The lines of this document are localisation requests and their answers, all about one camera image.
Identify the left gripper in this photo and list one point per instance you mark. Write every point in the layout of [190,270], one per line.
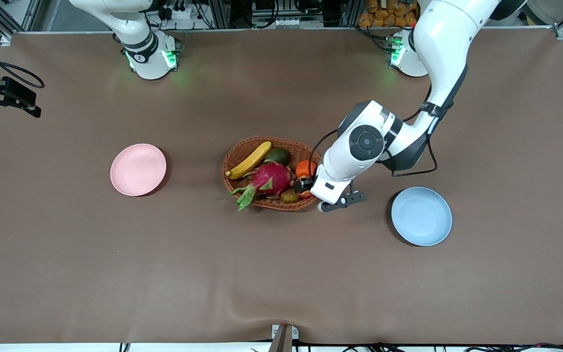
[303,185]

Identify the yellow banana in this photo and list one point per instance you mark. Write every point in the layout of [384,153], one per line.
[249,161]

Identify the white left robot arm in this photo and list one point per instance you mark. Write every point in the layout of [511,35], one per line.
[445,39]

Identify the orange fruit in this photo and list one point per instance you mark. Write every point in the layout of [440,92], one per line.
[305,169]

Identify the brown kiwi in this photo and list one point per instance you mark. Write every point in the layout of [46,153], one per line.
[289,196]

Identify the pink dragon fruit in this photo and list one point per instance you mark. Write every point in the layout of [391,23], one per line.
[269,178]

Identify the brown wicker basket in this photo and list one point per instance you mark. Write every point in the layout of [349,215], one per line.
[291,149]

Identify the green avocado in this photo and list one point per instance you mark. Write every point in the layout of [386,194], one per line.
[277,155]

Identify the brown table cloth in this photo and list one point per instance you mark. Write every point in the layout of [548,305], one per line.
[281,274]

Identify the blue plate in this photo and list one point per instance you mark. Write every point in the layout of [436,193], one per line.
[422,216]

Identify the pink plate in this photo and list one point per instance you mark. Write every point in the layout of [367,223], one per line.
[137,169]

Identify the white connector block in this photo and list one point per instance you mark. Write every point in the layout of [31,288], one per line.
[296,23]

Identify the orange toy pile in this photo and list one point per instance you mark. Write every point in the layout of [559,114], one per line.
[384,14]

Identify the white power strip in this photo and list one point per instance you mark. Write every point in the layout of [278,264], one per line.
[179,13]

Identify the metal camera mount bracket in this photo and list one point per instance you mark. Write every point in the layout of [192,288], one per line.
[284,340]

